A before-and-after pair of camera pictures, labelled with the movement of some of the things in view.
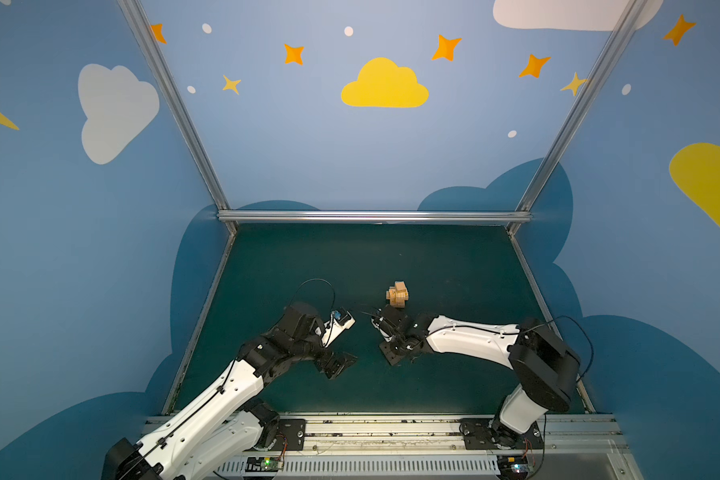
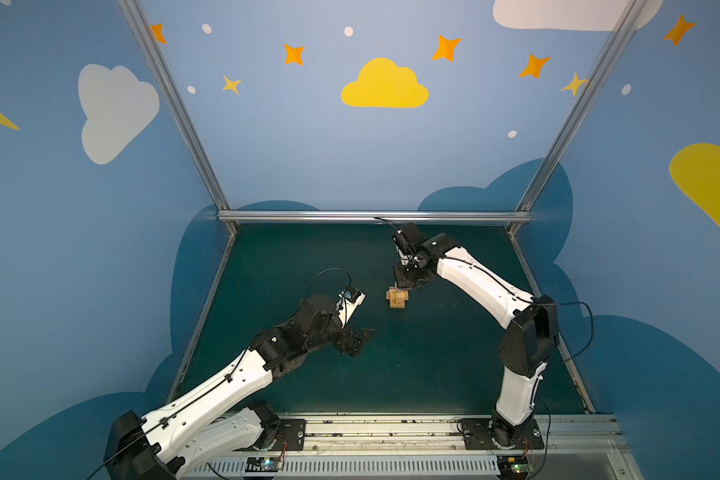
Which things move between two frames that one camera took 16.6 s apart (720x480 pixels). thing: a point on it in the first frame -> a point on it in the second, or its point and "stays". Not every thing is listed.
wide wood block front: [399, 296] stays
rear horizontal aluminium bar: [374, 217] stays
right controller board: [512, 467] stays
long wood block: [394, 295] stays
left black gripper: [333, 363] -> [342, 338]
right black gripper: [393, 339] -> [406, 278]
